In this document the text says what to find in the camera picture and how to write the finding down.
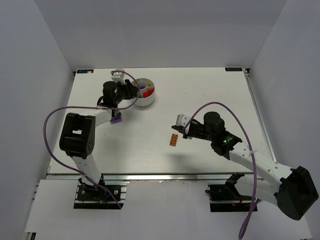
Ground purple lego brick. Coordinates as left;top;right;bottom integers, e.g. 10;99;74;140
110;115;122;124

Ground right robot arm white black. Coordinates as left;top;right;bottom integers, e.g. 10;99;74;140
172;111;319;221

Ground orange lego plate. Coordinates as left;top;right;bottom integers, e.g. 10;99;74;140
169;134;178;147

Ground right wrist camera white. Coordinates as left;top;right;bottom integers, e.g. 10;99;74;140
175;114;191;128

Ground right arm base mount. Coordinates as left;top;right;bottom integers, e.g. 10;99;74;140
205;172;252;213

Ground aluminium table frame rail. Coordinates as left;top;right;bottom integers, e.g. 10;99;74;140
243;68;277;162

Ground white round divided container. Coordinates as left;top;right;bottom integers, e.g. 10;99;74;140
131;78;156;107

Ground purple cable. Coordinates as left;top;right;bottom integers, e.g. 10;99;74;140
42;70;140;210
183;101;262;240

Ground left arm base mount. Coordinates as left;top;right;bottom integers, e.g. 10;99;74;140
73;182;127;210

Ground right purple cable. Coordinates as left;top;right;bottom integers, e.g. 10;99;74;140
183;101;262;240

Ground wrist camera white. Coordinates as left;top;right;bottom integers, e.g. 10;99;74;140
175;114;191;128
110;69;125;85

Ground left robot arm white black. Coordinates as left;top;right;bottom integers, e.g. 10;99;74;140
59;79;139;187

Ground red lego brick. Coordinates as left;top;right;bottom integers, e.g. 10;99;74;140
143;90;154;98

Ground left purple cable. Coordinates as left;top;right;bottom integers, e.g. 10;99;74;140
42;70;140;210

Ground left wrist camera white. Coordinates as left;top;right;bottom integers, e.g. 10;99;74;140
110;69;125;85

